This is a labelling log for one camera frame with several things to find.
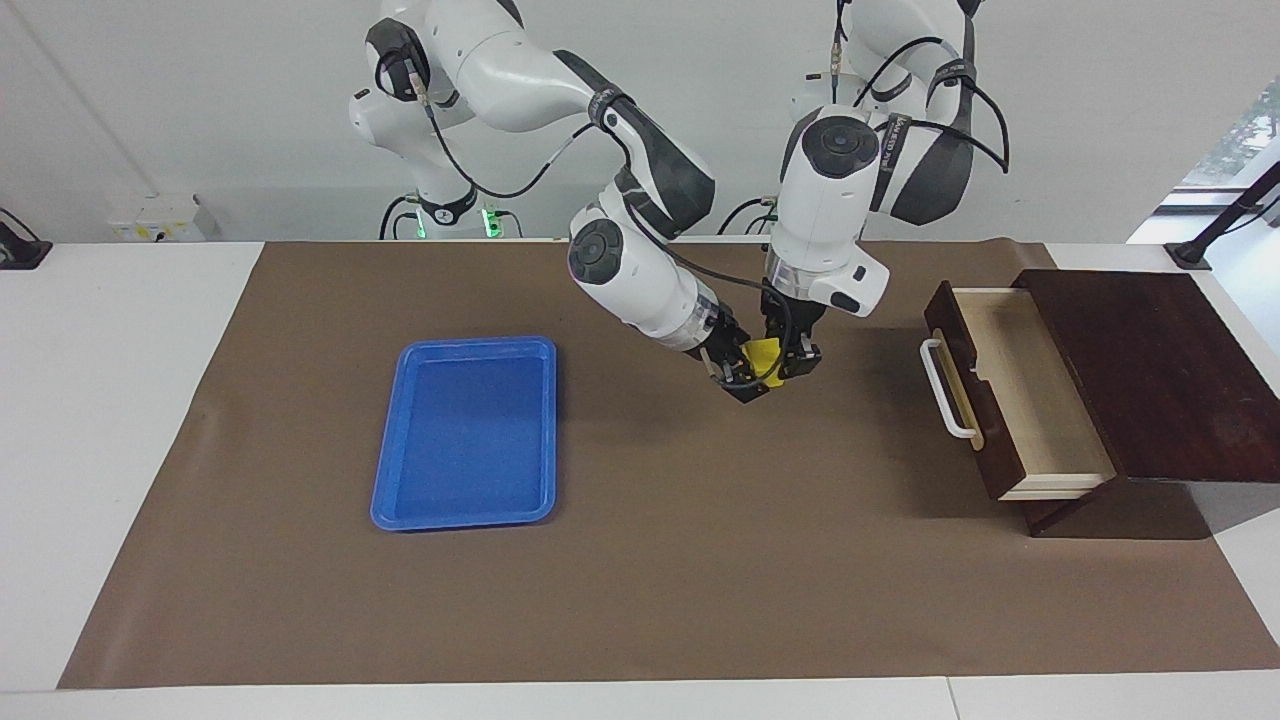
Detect yellow cube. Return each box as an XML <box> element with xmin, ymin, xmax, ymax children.
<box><xmin>744</xmin><ymin>336</ymin><xmax>784</xmax><ymax>387</ymax></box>

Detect white drawer handle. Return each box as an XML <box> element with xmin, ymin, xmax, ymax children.
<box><xmin>919</xmin><ymin>337</ymin><xmax>980</xmax><ymax>442</ymax></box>

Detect dark wooden drawer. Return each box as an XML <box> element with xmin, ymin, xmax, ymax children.
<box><xmin>922</xmin><ymin>280</ymin><xmax>1119</xmax><ymax>502</ymax></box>

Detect brown table mat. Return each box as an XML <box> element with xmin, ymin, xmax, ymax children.
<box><xmin>57</xmin><ymin>239</ymin><xmax>1280</xmax><ymax>691</ymax></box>

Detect blue plastic tray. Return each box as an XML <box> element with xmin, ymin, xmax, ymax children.
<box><xmin>369</xmin><ymin>335</ymin><xmax>559</xmax><ymax>533</ymax></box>

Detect dark brown wooden cabinet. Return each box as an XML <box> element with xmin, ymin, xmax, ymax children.
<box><xmin>1010</xmin><ymin>268</ymin><xmax>1280</xmax><ymax>540</ymax></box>

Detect black clamp stand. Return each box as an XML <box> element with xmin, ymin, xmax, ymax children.
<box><xmin>1164</xmin><ymin>160</ymin><xmax>1280</xmax><ymax>272</ymax></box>

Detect black left base cable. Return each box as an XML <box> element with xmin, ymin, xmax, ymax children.
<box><xmin>718</xmin><ymin>194</ymin><xmax>779</xmax><ymax>239</ymax></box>

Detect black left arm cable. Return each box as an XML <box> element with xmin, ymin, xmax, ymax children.
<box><xmin>828</xmin><ymin>0</ymin><xmax>1012</xmax><ymax>177</ymax></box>

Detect black right base cable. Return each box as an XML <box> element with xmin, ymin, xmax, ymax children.
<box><xmin>377</xmin><ymin>194</ymin><xmax>421</xmax><ymax>242</ymax></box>

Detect white wall outlet box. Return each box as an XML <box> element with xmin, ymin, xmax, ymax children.
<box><xmin>107</xmin><ymin>194</ymin><xmax>220</xmax><ymax>244</ymax></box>

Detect black desk mount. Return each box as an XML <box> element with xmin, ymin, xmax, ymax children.
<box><xmin>0</xmin><ymin>207</ymin><xmax>54</xmax><ymax>270</ymax></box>

